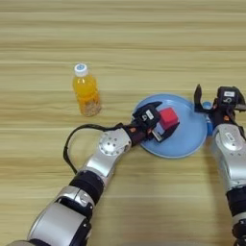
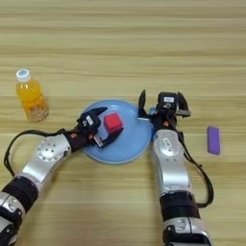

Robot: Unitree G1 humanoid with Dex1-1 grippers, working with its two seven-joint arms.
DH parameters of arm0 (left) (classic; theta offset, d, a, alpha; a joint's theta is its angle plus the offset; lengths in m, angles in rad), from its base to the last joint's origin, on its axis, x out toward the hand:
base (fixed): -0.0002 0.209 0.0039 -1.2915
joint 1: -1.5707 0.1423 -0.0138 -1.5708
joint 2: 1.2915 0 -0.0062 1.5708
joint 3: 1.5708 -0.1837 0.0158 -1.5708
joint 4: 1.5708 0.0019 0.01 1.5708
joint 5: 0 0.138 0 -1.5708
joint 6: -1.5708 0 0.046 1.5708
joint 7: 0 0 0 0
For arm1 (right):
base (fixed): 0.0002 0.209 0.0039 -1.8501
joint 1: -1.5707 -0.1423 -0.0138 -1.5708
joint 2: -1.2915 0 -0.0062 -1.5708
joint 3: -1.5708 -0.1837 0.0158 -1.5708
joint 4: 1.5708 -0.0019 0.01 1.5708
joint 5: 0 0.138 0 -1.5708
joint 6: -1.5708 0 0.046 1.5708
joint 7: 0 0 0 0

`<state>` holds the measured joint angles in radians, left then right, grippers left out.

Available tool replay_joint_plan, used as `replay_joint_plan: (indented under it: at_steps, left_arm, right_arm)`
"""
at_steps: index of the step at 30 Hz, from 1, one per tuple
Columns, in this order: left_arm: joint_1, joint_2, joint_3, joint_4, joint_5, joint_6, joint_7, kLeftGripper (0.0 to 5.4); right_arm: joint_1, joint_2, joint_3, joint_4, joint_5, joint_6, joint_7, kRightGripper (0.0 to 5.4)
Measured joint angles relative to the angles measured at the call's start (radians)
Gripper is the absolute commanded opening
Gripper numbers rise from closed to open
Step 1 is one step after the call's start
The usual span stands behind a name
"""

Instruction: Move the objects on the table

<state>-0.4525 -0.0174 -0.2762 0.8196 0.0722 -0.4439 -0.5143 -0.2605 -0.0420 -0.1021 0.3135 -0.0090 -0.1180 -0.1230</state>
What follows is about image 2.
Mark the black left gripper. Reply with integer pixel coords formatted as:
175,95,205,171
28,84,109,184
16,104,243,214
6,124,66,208
65,107,125,152

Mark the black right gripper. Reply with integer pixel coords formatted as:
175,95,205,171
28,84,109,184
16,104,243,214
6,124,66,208
137,89,192,133

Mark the red cube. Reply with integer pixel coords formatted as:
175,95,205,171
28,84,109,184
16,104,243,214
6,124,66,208
103,112,124,135

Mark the light blue round plate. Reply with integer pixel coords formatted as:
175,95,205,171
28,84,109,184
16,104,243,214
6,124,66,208
80,99,154,165

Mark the purple rectangular block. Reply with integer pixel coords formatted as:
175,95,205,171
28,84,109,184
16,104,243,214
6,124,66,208
207,125,222,157

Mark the orange juice bottle white cap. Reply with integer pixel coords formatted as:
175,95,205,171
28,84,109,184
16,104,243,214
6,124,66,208
14,68,50,123

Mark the right gripper labelled black box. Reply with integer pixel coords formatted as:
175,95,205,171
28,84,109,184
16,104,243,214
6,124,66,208
157,91,179,113

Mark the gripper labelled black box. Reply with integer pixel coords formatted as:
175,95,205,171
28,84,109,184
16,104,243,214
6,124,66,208
157,91,179,113
76,111,102,134

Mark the left gripper labelled black box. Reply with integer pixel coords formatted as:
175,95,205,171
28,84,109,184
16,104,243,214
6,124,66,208
76,111,102,134

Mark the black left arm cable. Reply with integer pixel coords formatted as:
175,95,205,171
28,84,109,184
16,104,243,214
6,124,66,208
3,128,66,177

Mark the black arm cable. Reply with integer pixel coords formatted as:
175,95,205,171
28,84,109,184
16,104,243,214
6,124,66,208
177,131,215,209
3,128,66,177

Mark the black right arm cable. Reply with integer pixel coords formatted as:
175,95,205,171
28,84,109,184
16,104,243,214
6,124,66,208
177,131,215,209

